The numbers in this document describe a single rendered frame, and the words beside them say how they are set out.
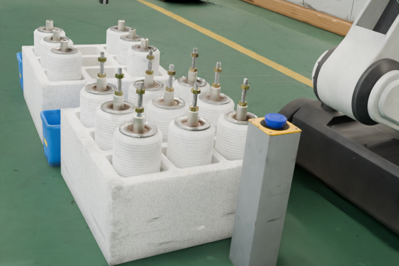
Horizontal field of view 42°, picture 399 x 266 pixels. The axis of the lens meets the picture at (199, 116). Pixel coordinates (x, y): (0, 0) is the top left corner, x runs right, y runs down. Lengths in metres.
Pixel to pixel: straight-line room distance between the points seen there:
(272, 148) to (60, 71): 0.75
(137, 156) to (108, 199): 0.10
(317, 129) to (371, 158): 0.17
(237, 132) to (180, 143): 0.13
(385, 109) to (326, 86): 0.13
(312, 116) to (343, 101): 0.27
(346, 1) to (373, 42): 2.32
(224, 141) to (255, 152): 0.17
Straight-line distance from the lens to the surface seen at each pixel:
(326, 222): 1.29
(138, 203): 1.00
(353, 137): 1.29
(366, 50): 1.11
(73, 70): 1.49
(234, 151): 1.11
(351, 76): 1.09
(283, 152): 0.94
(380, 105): 1.08
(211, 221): 1.11
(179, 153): 1.05
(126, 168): 1.01
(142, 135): 0.99
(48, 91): 1.47
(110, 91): 1.21
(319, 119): 1.35
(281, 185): 0.98
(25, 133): 1.60
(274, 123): 0.93
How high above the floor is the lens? 0.67
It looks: 22 degrees down
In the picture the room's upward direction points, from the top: 6 degrees clockwise
